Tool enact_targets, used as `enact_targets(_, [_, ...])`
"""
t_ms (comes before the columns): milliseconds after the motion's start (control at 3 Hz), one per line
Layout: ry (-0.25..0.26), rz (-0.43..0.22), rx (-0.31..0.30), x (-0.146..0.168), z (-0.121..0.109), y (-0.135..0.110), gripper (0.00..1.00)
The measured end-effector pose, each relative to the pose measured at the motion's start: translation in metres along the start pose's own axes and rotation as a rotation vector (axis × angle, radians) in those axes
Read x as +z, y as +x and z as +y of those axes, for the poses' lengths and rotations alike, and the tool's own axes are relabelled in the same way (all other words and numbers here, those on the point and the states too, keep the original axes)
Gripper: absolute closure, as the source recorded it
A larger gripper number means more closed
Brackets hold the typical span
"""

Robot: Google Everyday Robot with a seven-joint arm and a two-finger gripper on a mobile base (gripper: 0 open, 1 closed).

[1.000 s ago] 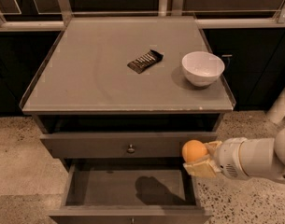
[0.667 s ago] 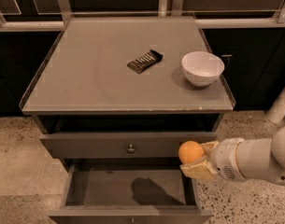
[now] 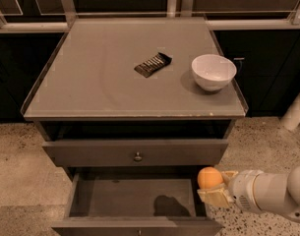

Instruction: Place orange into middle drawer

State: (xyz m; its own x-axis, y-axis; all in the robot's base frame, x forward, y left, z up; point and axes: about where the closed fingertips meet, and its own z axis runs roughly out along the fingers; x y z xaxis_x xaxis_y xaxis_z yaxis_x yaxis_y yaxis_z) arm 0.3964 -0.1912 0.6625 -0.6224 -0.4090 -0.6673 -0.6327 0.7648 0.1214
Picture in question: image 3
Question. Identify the open middle grey drawer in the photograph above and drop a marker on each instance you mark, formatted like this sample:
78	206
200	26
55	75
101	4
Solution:
101	205

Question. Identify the white bowl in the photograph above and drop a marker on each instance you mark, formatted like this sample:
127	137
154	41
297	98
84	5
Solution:
213	72

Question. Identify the top grey drawer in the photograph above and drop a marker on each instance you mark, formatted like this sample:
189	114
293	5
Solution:
107	153

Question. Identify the orange fruit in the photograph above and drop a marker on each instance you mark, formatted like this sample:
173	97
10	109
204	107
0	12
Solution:
209	177

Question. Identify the grey drawer cabinet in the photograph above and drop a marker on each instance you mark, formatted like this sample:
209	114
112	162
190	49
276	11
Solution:
90	90

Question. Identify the round top drawer knob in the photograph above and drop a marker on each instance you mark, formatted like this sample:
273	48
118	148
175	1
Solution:
138	157

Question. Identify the metal railing frame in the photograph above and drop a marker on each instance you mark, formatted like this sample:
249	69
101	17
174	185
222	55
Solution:
59	15

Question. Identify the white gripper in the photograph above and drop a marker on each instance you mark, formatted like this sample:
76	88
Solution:
242	188

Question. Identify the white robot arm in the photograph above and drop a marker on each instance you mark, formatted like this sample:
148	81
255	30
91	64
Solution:
263	174

